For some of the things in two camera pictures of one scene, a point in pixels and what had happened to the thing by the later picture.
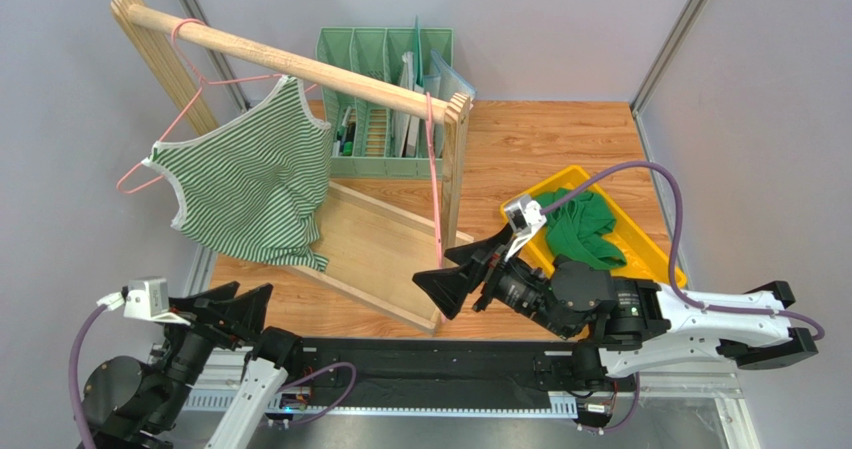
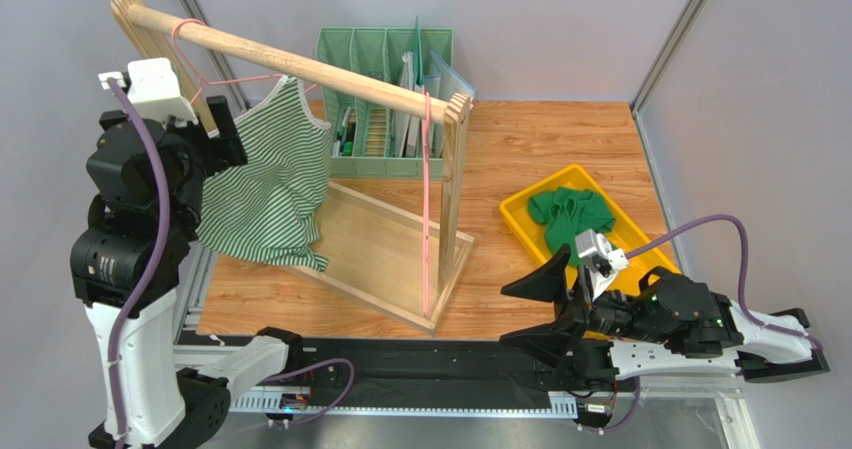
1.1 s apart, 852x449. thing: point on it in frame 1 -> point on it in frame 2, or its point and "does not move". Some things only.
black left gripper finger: [203, 304] -> [227, 150]
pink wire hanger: [434, 182] -> [426, 177]
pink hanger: [203, 81] does not move
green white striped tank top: [258, 186] does not move
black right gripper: [485, 277] -> [577, 311]
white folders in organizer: [444, 82] does not move
